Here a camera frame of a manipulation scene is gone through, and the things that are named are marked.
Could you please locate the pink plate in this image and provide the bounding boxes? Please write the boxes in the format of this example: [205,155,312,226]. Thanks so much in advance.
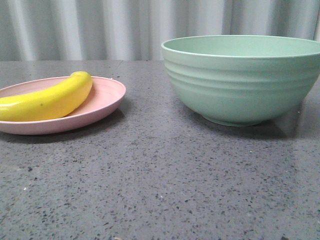
[0,76,126,135]

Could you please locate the green ribbed bowl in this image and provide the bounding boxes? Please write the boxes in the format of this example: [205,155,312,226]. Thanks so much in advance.
[161,35,320,127]

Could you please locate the yellow banana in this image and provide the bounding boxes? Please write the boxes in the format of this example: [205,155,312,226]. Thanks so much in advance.
[0,71,93,122]

